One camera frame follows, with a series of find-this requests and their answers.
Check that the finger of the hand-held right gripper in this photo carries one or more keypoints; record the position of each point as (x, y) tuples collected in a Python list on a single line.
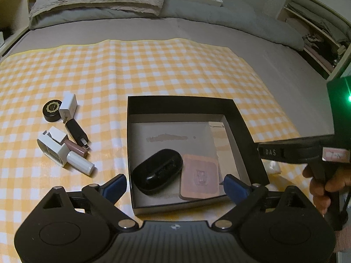
[(296, 149)]

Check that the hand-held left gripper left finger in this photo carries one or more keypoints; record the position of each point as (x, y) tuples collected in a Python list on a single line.
[(116, 187)]

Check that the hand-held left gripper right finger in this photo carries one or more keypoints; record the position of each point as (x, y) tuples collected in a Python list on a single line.
[(234, 187)]

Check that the black oval case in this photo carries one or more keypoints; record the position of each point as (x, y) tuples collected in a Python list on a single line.
[(153, 169)]

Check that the white cylinder bottle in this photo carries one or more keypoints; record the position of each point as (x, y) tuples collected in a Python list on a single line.
[(81, 164)]

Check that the wooden block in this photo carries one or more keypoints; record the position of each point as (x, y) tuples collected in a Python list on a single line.
[(218, 142)]

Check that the black charger plug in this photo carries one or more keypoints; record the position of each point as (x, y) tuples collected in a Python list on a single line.
[(74, 128)]

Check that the white plastic holder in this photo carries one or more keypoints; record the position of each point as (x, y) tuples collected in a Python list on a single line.
[(50, 150)]

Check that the brown tube with white cap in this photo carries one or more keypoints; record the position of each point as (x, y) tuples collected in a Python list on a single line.
[(59, 134)]

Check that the black cardboard box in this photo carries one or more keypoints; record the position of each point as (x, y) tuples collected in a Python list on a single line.
[(192, 102)]

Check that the white charger plug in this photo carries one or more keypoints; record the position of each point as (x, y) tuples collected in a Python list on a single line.
[(68, 105)]

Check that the round black tin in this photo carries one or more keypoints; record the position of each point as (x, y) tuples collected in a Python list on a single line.
[(52, 109)]

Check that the person's right hand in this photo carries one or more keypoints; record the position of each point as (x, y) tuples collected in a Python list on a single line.
[(340, 180)]

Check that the stack of folded bedding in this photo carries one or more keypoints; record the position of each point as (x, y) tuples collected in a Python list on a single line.
[(309, 8)]

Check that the yellow checked mat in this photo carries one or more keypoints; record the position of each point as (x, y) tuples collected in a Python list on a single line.
[(137, 68)]

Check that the grey duvet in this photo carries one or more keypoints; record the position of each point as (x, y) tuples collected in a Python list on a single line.
[(246, 22)]

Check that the wooden bedside shelf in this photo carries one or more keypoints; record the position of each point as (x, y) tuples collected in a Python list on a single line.
[(16, 2)]

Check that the white wall shelf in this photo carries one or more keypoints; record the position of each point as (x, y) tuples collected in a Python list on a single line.
[(337, 71)]

